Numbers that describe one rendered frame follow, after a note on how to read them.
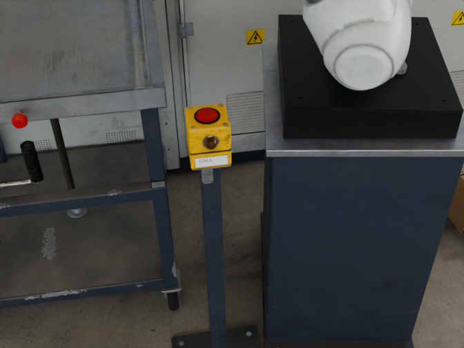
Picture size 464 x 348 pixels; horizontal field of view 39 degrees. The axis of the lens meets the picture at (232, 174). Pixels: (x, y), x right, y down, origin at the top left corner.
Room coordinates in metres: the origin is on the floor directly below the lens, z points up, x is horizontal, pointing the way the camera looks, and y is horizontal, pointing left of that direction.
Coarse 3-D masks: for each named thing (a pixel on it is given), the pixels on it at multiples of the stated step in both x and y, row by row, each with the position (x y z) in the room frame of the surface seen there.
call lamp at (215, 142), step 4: (208, 136) 0.94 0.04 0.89; (212, 136) 0.94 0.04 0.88; (216, 136) 0.94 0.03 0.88; (204, 140) 0.93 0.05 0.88; (208, 140) 0.93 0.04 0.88; (212, 140) 0.93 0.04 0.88; (216, 140) 0.94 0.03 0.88; (204, 144) 0.93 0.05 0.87; (208, 144) 0.93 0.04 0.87; (212, 144) 0.93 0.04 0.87; (216, 144) 0.93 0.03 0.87; (208, 148) 0.93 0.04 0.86; (212, 148) 0.93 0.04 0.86
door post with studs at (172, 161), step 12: (156, 0) 1.83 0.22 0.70; (156, 12) 1.83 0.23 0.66; (168, 60) 1.84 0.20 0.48; (168, 72) 1.84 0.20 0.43; (168, 84) 1.84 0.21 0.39; (168, 96) 1.84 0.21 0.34; (168, 108) 1.83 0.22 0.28; (168, 120) 1.83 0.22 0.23; (168, 132) 1.83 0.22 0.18; (168, 144) 1.83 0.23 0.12; (168, 156) 1.83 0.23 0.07; (168, 168) 1.83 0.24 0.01
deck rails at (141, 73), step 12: (132, 0) 1.54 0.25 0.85; (132, 12) 1.48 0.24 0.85; (132, 24) 1.42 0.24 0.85; (144, 24) 1.42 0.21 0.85; (132, 36) 1.36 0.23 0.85; (144, 36) 1.28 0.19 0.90; (132, 48) 1.31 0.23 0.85; (144, 48) 1.20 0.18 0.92; (132, 60) 1.26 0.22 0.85; (144, 60) 1.26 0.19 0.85; (144, 72) 1.21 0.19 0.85; (144, 84) 1.16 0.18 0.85
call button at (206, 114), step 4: (204, 108) 1.00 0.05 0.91; (208, 108) 1.00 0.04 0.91; (200, 112) 0.99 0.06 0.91; (204, 112) 0.98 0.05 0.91; (208, 112) 0.98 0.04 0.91; (212, 112) 0.98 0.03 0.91; (216, 112) 0.99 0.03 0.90; (200, 116) 0.97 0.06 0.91; (204, 116) 0.97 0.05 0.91; (208, 116) 0.97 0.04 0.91; (212, 116) 0.97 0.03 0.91; (216, 116) 0.98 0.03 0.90; (200, 120) 0.96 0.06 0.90; (204, 120) 0.96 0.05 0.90; (208, 120) 0.96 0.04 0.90; (212, 120) 0.96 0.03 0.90
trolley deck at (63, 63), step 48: (0, 0) 1.56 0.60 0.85; (48, 0) 1.56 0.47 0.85; (96, 0) 1.55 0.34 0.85; (144, 0) 1.55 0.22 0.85; (0, 48) 1.33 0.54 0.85; (48, 48) 1.32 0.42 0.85; (96, 48) 1.32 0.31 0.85; (0, 96) 1.13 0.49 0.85; (48, 96) 1.13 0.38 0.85; (96, 96) 1.14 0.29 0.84; (144, 96) 1.15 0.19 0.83
